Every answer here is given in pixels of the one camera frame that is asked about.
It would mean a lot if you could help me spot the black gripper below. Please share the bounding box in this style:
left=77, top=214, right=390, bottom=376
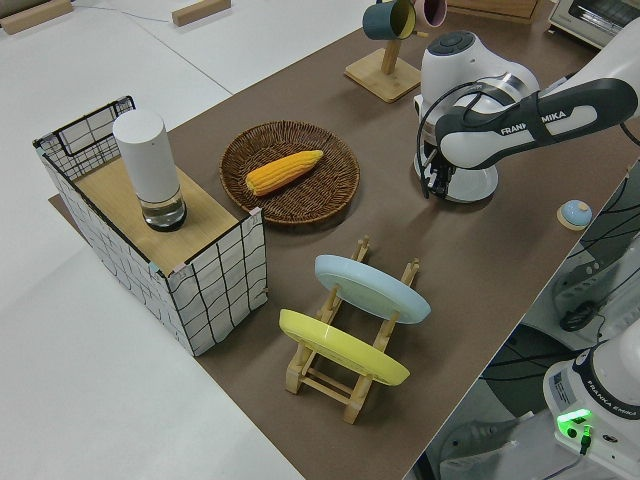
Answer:
left=424, top=154, right=455, bottom=199

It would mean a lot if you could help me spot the light blue plate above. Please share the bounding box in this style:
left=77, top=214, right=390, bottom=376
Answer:
left=314, top=254, right=432, bottom=325

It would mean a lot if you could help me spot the yellow plate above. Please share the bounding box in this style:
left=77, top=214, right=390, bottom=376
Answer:
left=278, top=308, right=412, bottom=387

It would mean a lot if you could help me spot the brown table mat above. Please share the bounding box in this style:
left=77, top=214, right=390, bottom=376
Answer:
left=47, top=13, right=640, bottom=480

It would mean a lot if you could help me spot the wooden mug tree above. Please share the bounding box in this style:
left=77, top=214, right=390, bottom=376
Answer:
left=343, top=29, right=430, bottom=105

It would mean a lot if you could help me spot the brown wicker basket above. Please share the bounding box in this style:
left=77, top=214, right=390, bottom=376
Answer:
left=219, top=119, right=361, bottom=227

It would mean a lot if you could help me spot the yellow corn cob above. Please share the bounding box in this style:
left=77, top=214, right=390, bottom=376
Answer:
left=244, top=148, right=325, bottom=197

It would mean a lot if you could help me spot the pink mug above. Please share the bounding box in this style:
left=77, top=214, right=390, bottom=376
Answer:
left=415, top=0, right=449, bottom=27

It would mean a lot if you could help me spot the blue mug yellow inside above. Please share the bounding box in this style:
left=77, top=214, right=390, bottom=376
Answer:
left=361, top=0, right=417, bottom=41

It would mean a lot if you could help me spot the light wooden box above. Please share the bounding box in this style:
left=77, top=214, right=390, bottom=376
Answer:
left=446, top=0, right=543, bottom=25

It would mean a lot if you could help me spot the cream white toaster oven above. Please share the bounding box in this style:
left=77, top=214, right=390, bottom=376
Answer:
left=545, top=0, right=640, bottom=51

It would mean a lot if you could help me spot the wooden dish rack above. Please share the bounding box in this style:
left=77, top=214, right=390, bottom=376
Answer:
left=284, top=234, right=421, bottom=425

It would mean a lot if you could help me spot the white black grid box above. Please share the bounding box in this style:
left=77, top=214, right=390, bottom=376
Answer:
left=32, top=94, right=269, bottom=357

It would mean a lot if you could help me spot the white cylinder clear base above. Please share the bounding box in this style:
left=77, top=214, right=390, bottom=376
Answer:
left=111, top=110, right=189, bottom=233

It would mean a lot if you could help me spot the wooden rectangular block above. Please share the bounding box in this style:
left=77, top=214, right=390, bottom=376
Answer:
left=0, top=0, right=74, bottom=35
left=171, top=0, right=234, bottom=27

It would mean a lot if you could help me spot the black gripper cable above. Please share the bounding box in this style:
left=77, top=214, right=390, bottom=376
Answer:
left=416, top=82, right=516, bottom=200

